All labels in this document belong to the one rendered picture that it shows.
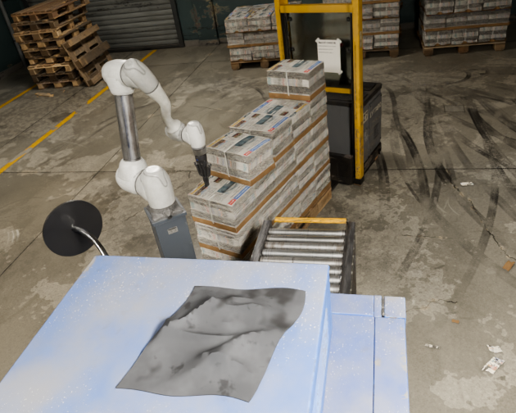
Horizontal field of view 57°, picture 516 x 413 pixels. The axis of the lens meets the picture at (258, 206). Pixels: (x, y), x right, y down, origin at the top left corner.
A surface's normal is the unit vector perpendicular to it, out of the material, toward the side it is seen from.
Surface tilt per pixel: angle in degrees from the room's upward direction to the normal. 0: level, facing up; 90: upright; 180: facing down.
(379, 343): 0
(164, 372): 6
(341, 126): 90
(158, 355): 8
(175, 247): 90
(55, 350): 0
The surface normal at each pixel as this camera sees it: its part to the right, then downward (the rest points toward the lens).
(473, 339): -0.13, -0.83
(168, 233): 0.43, 0.45
